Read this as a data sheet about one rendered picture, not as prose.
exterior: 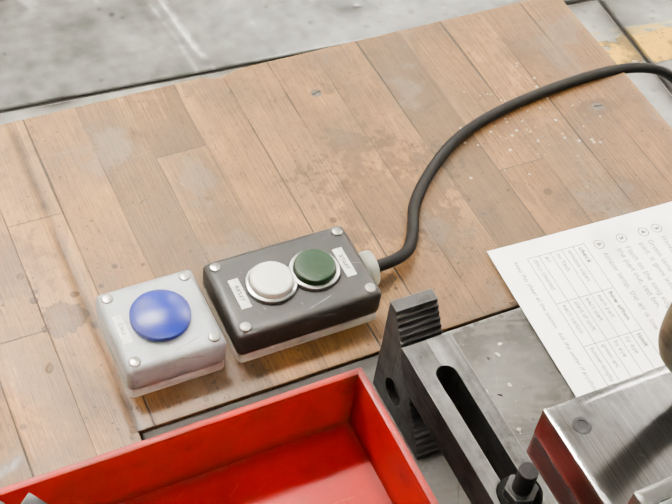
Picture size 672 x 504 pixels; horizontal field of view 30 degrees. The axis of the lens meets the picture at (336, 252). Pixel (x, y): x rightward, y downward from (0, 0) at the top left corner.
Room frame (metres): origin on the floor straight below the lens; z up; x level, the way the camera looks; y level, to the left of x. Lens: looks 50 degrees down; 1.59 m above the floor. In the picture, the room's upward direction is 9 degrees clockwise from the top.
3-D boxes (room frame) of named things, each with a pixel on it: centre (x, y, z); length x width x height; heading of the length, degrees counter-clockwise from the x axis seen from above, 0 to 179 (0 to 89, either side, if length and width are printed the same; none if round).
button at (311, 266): (0.54, 0.01, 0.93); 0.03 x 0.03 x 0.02
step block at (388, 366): (0.46, -0.07, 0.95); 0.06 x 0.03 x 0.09; 32
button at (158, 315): (0.49, 0.11, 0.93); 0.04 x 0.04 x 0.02
